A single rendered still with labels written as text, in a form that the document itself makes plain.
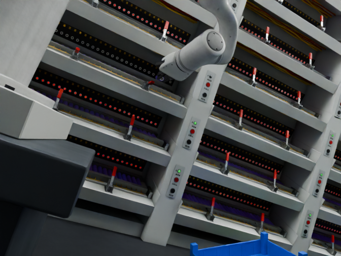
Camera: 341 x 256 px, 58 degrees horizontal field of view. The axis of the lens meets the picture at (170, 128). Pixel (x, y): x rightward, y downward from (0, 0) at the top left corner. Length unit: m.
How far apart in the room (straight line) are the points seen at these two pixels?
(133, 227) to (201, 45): 0.70
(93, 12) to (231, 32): 0.47
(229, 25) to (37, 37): 0.71
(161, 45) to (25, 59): 0.85
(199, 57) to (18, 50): 0.67
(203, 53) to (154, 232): 0.67
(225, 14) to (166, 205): 0.69
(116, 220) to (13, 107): 0.97
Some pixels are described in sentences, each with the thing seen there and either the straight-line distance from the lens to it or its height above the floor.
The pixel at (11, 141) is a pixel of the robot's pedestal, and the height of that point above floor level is 0.28.
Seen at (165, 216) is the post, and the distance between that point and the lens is 1.21.
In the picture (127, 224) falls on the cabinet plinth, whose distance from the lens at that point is 1.21.
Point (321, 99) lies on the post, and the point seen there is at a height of 0.84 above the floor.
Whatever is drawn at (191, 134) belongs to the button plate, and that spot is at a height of 0.43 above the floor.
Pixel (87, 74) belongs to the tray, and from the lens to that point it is 1.11.
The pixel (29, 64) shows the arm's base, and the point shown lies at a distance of 0.38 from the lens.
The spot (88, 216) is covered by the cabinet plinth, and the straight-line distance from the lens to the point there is 1.18.
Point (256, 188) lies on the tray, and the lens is 1.39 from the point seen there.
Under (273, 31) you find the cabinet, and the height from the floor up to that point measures 1.10.
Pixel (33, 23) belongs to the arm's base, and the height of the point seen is 0.39.
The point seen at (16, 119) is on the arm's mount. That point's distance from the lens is 0.26.
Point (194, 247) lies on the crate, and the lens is 1.07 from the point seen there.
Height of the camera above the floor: 0.30
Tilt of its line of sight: 6 degrees up
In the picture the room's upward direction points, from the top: 19 degrees clockwise
